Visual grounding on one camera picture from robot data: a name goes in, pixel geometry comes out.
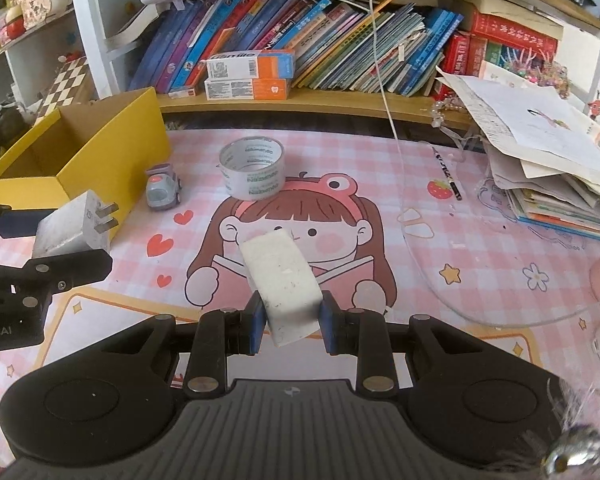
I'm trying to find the orange and white carton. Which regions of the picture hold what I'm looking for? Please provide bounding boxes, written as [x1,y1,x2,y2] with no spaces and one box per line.
[206,50,297,81]
[203,78,291,102]

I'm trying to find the pile of papers and books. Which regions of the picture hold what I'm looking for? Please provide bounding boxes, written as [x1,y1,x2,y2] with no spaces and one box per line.
[480,125,600,245]

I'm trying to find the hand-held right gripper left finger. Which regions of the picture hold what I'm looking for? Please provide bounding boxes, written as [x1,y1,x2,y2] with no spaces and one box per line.
[99,292,269,394]

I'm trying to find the silver bell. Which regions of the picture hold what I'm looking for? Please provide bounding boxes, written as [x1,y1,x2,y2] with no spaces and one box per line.
[544,424,600,479]

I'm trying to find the white drawing paper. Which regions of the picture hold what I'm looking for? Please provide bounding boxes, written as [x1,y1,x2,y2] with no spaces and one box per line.
[435,61,600,154]

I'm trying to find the white cable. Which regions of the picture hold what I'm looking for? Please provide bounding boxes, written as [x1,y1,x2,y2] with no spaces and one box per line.
[369,0,600,329]

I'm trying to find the checkered board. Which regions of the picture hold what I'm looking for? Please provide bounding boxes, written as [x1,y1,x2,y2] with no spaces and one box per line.
[31,56,100,125]

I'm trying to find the clear tape roll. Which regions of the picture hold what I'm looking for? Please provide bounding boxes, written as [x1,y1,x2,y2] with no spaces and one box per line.
[218,135,286,201]

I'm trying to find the white side shelf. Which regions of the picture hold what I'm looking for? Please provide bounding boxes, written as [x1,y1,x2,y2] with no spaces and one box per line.
[0,0,93,161]

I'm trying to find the black pencil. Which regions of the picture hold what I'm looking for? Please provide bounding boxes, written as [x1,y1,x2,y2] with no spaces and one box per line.
[431,144,464,201]

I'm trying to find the white bead string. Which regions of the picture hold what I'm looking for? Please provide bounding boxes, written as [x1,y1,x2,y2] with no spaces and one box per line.
[429,99,465,129]

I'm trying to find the white foam block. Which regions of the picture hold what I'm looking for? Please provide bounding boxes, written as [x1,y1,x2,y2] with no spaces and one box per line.
[238,230,324,348]

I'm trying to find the pink cartoon desk mat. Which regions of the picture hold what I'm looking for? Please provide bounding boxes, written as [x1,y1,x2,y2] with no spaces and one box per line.
[0,122,600,463]

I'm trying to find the row of colourful books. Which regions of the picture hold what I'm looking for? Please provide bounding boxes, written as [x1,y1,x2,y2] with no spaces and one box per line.
[127,0,467,99]

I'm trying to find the white power adapter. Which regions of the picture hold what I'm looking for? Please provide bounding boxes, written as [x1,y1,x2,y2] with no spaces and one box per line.
[33,189,121,260]

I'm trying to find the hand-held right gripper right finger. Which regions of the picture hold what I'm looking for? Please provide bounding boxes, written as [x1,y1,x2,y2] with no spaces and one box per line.
[318,292,487,394]

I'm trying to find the grey toy car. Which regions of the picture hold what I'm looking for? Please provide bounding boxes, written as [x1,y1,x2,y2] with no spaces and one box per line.
[145,164,183,211]

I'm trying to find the yellow cardboard box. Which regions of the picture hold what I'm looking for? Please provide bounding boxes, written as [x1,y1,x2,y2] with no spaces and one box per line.
[0,86,173,231]

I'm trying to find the thick red book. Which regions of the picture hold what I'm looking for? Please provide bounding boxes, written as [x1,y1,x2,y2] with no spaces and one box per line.
[466,9,565,81]

